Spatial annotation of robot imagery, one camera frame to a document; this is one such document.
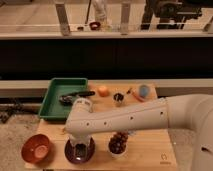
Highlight dark eraser block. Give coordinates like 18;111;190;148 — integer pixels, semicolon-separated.
75;144;86;158

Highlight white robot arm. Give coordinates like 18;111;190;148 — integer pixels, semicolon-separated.
65;94;213;171

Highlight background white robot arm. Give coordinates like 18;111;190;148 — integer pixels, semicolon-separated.
92;0;107;24

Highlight orange-brown bowl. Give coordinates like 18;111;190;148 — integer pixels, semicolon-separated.
21;134;51;164

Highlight background dark red bowl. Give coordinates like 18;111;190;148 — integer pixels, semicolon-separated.
89;22;101;31

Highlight green plastic tray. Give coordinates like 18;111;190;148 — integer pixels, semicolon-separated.
39;78;88;121

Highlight orange fruit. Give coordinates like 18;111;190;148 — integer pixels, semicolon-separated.
97;86;109;97

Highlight small cup with dark contents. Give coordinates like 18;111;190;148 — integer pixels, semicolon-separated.
113;93;124;107

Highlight blue cup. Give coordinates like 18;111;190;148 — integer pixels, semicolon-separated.
139;85;150;98

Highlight black machine in background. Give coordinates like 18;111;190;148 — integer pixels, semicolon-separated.
141;0;202;30

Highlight black handled ladle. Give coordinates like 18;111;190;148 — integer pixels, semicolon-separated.
59;91;95;105

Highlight black cables on floor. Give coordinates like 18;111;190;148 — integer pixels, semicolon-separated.
0;98;40;124

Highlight left metal post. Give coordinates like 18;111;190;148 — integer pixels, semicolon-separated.
55;3;70;36

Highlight metal post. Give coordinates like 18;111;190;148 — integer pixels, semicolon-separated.
120;2;131;35
55;3;70;36

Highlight right metal post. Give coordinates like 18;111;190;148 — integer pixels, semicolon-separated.
120;2;131;35

